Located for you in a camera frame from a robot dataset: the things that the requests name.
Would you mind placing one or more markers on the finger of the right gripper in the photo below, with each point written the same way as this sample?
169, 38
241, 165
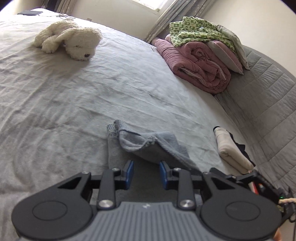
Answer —
244, 179

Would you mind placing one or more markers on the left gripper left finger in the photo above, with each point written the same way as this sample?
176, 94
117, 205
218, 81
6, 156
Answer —
110, 181

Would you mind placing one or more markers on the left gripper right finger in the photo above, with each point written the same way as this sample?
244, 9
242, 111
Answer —
180, 180

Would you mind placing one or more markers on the grey knitted cat sweater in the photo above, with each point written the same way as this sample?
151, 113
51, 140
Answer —
146, 150

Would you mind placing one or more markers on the orange book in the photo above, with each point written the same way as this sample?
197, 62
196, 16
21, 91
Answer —
256, 182

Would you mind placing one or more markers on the black folded garment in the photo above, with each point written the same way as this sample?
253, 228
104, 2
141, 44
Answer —
240, 148

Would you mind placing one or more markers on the grey quilted blanket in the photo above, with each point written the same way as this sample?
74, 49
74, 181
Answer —
261, 102

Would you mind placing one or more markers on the grey bed sheet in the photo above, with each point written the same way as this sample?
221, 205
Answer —
55, 110

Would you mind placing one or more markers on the pink folded quilt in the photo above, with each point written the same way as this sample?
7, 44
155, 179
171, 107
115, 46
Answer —
196, 63

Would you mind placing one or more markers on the grey pillow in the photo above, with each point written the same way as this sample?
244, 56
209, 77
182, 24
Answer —
234, 60

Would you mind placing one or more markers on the white plush dog toy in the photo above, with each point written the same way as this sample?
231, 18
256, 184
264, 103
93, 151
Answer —
80, 43

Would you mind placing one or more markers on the green patterned cloth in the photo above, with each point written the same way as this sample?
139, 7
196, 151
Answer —
191, 29

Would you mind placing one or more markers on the grey curtain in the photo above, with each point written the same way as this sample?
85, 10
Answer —
175, 12

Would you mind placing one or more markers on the bright window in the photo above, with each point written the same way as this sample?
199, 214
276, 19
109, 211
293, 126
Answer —
155, 5

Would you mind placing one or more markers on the dark tablet on bed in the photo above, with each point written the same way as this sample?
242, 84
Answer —
30, 13

